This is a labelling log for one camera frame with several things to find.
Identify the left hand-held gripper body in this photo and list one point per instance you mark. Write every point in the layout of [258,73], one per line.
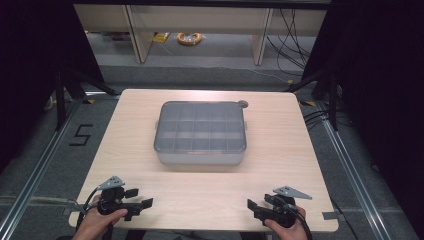
[111,200]

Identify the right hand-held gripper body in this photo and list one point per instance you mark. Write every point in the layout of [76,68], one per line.
[283,208]

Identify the person's right hand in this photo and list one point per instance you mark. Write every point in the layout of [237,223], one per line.
[289,231]

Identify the person's left hand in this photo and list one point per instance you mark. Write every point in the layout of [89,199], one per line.
[96,222]

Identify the grey tape strip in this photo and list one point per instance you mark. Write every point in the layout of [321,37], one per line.
[330,215]

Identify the grey plastic compartment box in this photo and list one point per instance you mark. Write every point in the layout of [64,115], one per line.
[200,133]

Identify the small round grey disc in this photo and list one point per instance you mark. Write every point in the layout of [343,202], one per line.
[243,104]

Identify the black metal stand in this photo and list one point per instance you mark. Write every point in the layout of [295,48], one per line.
[61,100]
[332,100]

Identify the black curtain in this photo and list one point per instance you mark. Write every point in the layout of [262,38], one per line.
[33,66]
[380,100]

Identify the yellow packet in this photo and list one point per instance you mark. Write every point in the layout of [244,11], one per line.
[161,37]

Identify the aluminium floor rail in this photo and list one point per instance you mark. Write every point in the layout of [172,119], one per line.
[353,180]
[36,170]

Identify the white desk frame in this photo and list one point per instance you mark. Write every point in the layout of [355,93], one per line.
[200,20]

